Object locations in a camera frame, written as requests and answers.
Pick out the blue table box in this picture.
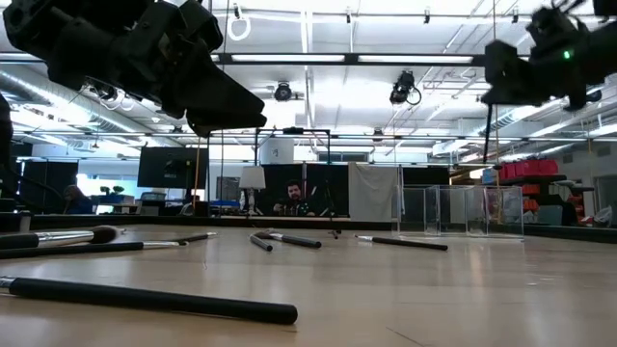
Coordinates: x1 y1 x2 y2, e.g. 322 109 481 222
90 194 136 205

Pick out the black stand frame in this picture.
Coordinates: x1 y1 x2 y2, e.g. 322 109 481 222
254 126 333 168

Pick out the white makeup brush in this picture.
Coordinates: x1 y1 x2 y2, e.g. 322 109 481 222
354 233 449 253

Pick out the dark cabinet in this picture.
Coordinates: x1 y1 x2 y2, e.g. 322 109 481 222
18 160 79 216

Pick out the short black makeup brush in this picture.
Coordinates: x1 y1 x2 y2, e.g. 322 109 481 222
249 233 274 253

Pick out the white shade table lamp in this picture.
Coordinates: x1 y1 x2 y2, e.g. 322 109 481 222
238 165 267 217

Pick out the black handled makeup brush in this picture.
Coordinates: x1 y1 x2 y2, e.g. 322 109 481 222
0 275 299 326

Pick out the yellow hanging cable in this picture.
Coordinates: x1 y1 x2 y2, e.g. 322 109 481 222
192 137 202 209

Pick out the black backdrop panel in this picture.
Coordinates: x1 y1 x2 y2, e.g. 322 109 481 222
255 163 351 218

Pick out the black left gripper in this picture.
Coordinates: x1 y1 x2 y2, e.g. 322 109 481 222
2 0 268 139

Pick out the white plastic bag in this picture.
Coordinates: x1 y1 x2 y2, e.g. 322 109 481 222
592 205 614 227

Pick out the thin pointed makeup brush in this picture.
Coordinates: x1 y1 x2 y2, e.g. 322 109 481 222
0 239 189 260

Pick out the thin black makeup brush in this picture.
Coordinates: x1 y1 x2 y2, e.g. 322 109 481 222
171 231 219 244

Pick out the silver ventilation duct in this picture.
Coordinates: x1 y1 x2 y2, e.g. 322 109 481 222
0 71 139 135
476 95 617 139

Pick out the clear acrylic brush organizer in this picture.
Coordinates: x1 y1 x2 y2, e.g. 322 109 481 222
397 184 525 238

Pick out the fluffy powder makeup brush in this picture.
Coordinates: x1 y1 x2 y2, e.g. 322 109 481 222
0 225 121 251

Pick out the black overhead beam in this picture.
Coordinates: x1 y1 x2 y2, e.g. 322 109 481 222
0 51 488 67

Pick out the grey storage bin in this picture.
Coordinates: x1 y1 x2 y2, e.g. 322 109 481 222
537 204 564 227

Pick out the white hanging ring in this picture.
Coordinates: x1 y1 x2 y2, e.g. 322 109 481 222
226 13 253 42

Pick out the dark shelving unit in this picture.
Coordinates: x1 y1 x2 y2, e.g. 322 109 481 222
498 173 599 227

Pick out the black hanging cable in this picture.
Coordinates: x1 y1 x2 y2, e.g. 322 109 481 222
219 127 228 178

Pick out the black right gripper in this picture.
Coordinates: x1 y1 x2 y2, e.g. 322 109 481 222
480 0 594 112

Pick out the person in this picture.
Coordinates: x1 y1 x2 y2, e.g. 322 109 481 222
272 178 318 218
62 184 96 216

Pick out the black wall monitor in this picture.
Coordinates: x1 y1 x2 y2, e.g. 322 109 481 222
136 146 210 190

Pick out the brown bristle makeup brush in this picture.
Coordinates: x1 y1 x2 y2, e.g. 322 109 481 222
253 229 323 250

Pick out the white hanging box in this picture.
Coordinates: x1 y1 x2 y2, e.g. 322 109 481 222
258 138 296 166

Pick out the black ceiling spotlight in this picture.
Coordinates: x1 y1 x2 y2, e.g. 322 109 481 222
273 81 294 103
389 69 423 107

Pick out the white hanging cloth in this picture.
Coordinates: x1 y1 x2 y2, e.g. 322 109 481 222
347 162 399 224

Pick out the black metal table frame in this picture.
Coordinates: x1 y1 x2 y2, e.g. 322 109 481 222
0 210 617 245

